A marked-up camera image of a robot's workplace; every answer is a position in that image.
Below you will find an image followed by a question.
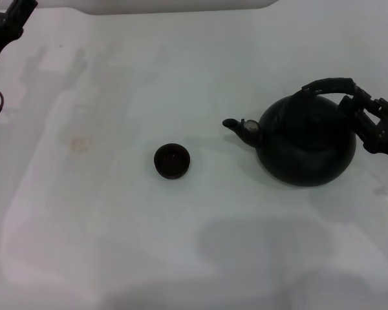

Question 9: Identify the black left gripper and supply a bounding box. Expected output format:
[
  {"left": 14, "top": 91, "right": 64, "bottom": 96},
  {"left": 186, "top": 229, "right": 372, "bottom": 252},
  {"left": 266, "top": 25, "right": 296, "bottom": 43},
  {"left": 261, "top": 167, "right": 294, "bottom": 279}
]
[{"left": 0, "top": 0, "right": 39, "bottom": 81}]

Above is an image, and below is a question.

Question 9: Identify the black round teapot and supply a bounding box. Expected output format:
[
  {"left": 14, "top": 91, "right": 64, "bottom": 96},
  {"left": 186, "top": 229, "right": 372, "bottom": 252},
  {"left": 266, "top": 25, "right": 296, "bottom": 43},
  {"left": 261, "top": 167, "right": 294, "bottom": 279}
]
[{"left": 222, "top": 76, "right": 359, "bottom": 188}]

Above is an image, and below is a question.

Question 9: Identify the small dark round teacup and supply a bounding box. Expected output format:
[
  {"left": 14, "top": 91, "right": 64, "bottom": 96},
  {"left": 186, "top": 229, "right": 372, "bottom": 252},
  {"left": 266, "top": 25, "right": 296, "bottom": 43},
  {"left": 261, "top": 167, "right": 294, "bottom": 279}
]
[{"left": 153, "top": 143, "right": 192, "bottom": 180}]

